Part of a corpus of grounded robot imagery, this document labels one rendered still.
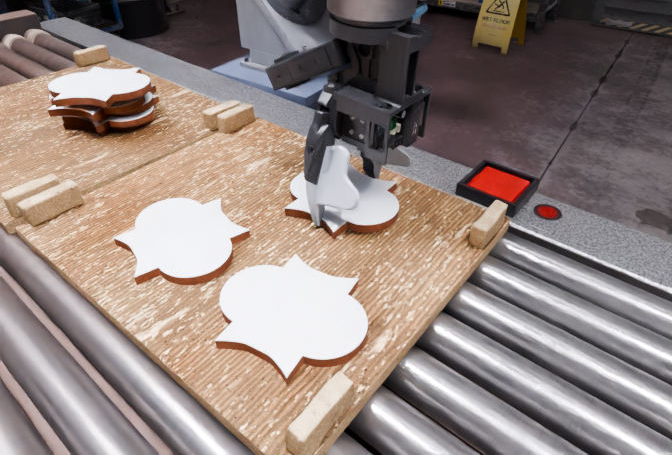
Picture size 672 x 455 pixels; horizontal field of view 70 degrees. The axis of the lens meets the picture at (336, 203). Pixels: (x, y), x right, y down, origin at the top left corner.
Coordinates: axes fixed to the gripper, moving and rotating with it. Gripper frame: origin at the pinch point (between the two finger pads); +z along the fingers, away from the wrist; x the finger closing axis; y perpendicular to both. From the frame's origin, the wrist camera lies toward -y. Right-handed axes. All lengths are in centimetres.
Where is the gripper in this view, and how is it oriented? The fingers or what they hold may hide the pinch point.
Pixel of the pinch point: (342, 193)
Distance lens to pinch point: 54.1
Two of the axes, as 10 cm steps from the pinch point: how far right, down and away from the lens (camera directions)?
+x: 6.3, -4.6, 6.3
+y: 7.8, 4.0, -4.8
